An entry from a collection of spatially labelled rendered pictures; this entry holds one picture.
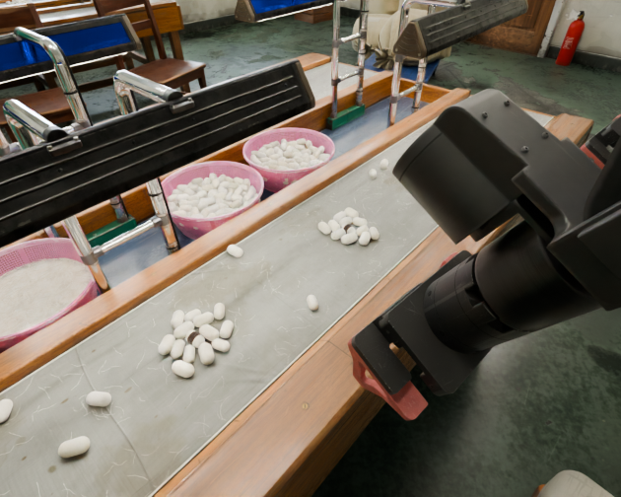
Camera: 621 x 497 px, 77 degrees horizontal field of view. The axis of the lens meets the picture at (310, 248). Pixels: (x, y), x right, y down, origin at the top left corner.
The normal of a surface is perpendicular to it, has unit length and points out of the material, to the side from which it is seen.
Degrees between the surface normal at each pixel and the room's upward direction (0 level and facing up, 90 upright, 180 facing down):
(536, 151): 22
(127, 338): 0
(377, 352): 27
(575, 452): 0
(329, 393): 0
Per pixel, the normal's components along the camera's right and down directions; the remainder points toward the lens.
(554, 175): 0.29, -0.45
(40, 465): -0.01, -0.75
